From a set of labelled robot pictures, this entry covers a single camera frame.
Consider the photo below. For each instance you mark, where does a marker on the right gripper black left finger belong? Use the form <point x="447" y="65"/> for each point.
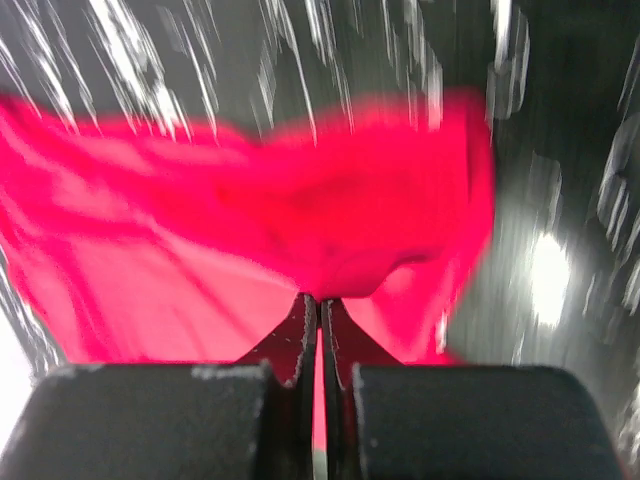
<point x="250" y="419"/>

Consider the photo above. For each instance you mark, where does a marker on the black marble pattern mat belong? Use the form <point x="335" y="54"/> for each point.
<point x="560" y="285"/>

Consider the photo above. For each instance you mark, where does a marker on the pink red t shirt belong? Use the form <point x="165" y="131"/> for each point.
<point x="133" y="246"/>

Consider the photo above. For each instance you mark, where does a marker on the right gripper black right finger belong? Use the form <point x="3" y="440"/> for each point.
<point x="387" y="420"/>

